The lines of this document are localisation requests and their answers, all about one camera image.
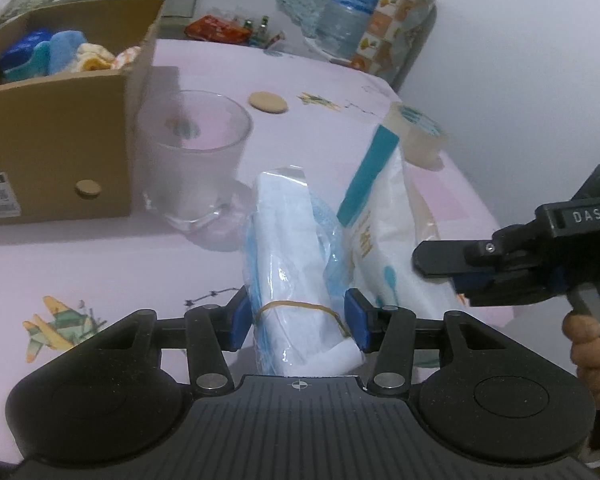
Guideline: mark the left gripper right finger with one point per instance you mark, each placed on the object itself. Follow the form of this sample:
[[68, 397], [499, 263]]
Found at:
[[390, 333]]

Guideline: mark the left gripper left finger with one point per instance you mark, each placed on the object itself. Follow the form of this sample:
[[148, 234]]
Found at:
[[209, 332]]

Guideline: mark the bagged blue face masks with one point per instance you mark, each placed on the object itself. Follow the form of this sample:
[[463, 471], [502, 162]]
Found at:
[[297, 269]]

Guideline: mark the white tissue pack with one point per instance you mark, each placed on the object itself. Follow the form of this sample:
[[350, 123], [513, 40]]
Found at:
[[384, 218]]

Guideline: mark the orange white striped towel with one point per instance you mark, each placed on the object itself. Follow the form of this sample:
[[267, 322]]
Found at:
[[125, 58]]

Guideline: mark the yellow cream cloth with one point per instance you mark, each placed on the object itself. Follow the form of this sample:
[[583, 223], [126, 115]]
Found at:
[[90, 57]]

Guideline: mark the light blue towel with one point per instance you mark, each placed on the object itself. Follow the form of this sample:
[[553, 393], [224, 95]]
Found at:
[[63, 46]]

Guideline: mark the blue pack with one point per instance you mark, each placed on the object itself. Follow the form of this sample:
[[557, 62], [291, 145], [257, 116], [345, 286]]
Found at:
[[27, 58]]

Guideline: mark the person's right hand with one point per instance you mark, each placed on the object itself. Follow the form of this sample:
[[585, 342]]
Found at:
[[583, 332]]

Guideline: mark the clear packing tape roll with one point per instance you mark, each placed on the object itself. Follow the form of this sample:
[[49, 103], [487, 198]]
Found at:
[[421, 138]]

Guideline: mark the frosted glass cup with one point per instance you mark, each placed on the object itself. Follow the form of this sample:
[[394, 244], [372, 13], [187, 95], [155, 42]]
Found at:
[[190, 144]]

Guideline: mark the brown cardboard box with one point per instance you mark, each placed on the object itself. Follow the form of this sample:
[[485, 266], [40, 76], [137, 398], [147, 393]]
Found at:
[[67, 140]]

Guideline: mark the patterned covered stand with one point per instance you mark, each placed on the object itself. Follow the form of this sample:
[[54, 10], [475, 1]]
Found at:
[[389, 37]]

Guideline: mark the red snack bag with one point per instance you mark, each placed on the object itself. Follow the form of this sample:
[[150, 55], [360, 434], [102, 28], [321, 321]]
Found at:
[[212, 29]]

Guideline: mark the large water bottle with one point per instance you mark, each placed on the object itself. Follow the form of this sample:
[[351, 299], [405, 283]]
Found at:
[[341, 26]]

